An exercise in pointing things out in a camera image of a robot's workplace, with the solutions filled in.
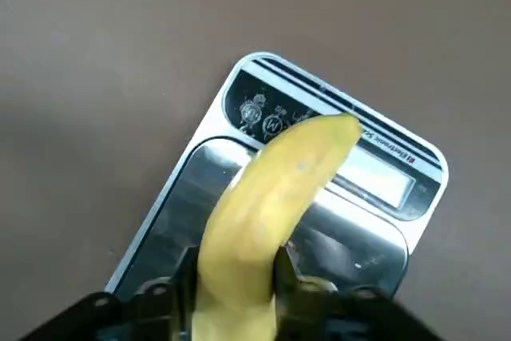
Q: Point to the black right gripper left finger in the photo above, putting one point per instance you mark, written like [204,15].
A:
[151,309]

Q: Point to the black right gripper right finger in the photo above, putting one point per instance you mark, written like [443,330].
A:
[319,313]

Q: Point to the yellow banana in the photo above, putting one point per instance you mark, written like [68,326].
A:
[255,213]

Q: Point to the silver electronic kitchen scale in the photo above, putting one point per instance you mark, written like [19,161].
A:
[191,197]

